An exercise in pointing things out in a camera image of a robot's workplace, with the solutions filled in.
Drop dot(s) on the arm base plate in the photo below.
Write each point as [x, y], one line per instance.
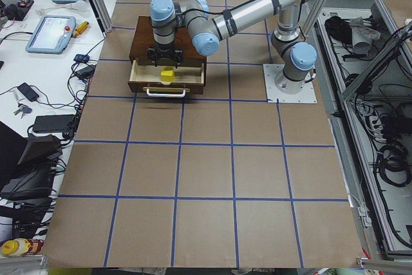
[281, 90]

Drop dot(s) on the black smartphone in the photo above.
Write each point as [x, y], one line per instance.
[28, 92]

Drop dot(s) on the light wooden drawer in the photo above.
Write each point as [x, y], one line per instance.
[190, 77]

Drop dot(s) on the keys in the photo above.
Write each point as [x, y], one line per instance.
[22, 110]

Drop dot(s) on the black flat device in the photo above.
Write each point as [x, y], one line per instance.
[52, 123]

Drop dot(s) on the yellow tool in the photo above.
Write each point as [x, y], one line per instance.
[80, 29]

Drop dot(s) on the yellow cube block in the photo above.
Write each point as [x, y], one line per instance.
[167, 74]

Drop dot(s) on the dark wooden drawer cabinet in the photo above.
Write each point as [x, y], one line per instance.
[148, 34]

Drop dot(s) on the near teach pendant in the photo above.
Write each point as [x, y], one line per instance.
[52, 34]

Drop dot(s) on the black laptop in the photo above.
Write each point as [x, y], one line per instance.
[21, 157]

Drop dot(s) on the white drawer handle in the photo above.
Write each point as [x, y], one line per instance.
[166, 92]

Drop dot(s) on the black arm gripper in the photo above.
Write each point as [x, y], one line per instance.
[164, 48]

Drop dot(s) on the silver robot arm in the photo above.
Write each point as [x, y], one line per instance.
[207, 30]

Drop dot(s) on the yellow red bottle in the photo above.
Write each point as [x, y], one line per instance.
[21, 247]

